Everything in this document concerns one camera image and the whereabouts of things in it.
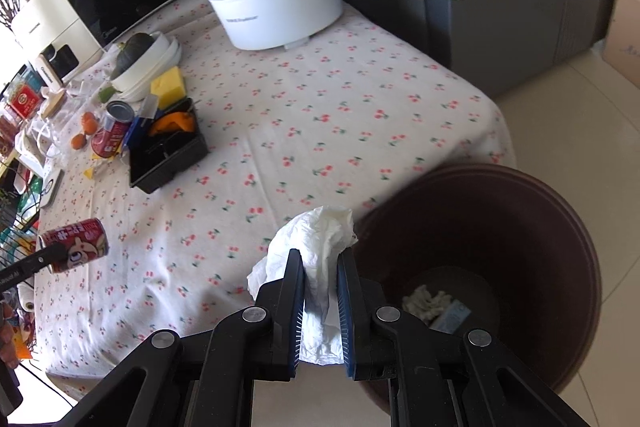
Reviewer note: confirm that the red box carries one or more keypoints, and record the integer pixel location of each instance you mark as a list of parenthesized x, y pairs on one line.
[(22, 102)]

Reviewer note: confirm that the white bowl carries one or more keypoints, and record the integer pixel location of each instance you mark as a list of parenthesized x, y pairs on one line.
[(142, 69)]

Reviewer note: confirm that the cardboard box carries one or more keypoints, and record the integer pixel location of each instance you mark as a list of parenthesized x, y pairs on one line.
[(625, 32)]

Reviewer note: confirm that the blue box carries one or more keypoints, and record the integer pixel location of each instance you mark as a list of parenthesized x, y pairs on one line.
[(134, 132)]

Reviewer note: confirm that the glass teapot with wooden lid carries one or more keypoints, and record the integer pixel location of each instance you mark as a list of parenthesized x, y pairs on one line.
[(65, 107)]

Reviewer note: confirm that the green vegetable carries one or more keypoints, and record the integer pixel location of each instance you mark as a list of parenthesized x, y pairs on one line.
[(107, 94)]

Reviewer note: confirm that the yellow sponge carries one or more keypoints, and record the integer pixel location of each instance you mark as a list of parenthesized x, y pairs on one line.
[(170, 84)]

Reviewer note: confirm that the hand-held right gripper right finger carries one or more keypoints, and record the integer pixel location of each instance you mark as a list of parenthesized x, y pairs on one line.
[(344, 307)]

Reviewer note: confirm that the white flat device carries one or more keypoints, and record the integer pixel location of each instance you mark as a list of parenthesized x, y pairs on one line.
[(51, 189)]

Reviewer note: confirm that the paper towel roll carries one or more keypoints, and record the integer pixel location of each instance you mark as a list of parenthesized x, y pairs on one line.
[(27, 299)]

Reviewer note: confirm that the brown trash bin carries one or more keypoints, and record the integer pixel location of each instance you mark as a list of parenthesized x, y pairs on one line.
[(525, 217)]

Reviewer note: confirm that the small white crumpled tissue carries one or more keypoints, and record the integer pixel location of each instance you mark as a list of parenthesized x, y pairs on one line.
[(425, 302)]

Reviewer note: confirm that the cherry print tablecloth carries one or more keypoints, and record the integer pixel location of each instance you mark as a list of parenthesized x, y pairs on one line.
[(300, 107)]

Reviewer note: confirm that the pale blue packet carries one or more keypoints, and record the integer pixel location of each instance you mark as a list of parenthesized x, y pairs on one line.
[(450, 317)]

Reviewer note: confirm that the black plastic tray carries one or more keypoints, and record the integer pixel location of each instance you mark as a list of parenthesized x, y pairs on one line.
[(165, 157)]

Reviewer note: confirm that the orange plastic wrapper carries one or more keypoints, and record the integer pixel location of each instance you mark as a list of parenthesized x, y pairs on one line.
[(172, 123)]

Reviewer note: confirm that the tangerine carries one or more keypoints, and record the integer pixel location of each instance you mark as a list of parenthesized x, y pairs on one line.
[(78, 141), (91, 122)]

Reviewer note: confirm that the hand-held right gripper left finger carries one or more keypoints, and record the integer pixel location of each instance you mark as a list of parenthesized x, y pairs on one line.
[(297, 307)]

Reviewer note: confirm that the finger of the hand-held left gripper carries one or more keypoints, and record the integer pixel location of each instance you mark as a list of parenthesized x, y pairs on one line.
[(35, 263)]

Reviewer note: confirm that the white kitchen appliance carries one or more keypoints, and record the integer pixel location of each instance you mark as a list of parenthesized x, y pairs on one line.
[(45, 22)]

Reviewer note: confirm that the red open tin can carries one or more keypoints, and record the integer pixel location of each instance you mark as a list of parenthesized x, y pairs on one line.
[(112, 132)]

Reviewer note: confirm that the white plate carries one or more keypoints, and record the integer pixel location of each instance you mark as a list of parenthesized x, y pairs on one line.
[(167, 62), (172, 72)]

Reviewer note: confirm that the small yellow scrap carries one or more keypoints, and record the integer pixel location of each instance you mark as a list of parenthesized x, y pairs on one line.
[(88, 173)]

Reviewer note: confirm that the dark green pumpkin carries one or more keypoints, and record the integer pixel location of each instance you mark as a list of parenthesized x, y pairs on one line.
[(132, 49)]

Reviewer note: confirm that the red drink can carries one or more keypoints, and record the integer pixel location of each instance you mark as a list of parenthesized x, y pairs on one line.
[(80, 242)]

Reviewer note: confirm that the person's left hand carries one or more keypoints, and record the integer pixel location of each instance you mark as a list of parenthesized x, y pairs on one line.
[(6, 337)]

